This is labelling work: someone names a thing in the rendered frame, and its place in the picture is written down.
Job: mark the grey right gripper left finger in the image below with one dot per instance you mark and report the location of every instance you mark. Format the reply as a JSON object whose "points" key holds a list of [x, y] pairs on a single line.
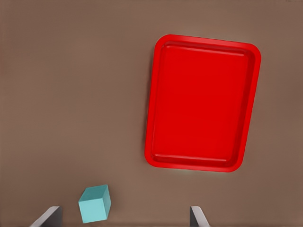
{"points": [[50, 218]]}

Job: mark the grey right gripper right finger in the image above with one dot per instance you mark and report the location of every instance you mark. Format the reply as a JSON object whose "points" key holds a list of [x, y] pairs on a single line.
{"points": [[197, 218]]}

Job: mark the small teal cube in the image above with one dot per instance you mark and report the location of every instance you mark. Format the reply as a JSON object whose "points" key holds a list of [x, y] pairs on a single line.
{"points": [[93, 208]]}

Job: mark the red plastic tray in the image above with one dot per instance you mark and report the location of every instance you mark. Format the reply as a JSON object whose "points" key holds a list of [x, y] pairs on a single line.
{"points": [[201, 104]]}

